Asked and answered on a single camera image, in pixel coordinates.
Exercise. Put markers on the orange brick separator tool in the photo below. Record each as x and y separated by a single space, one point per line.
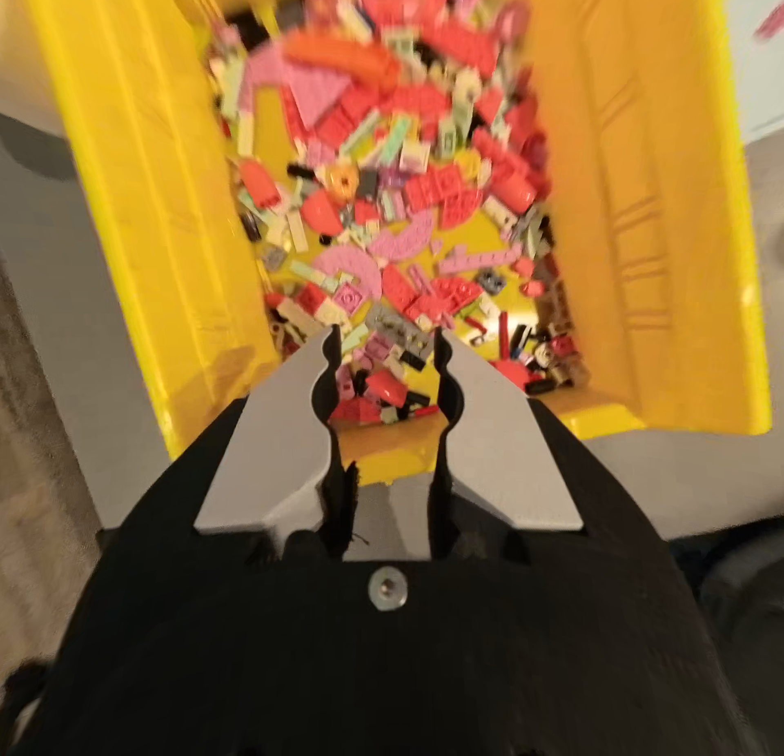
343 58

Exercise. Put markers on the yellow plastic bin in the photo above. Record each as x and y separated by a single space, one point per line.
153 217

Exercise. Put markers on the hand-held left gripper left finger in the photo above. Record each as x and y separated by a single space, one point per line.
263 462

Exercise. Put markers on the pile of toy bricks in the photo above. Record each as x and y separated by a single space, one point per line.
398 156

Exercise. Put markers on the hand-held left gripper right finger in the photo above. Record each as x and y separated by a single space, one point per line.
508 462

